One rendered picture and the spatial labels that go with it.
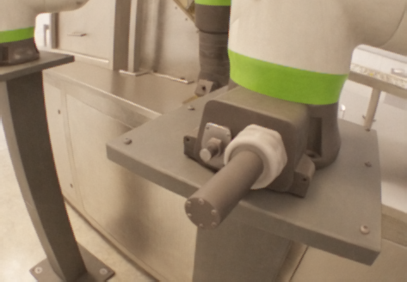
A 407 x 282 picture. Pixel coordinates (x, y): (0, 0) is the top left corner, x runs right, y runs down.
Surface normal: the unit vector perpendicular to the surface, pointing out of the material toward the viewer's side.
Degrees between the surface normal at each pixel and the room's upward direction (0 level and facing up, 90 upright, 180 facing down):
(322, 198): 0
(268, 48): 90
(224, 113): 90
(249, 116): 90
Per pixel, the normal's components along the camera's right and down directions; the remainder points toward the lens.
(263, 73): -0.59, 0.53
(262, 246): -0.52, 0.33
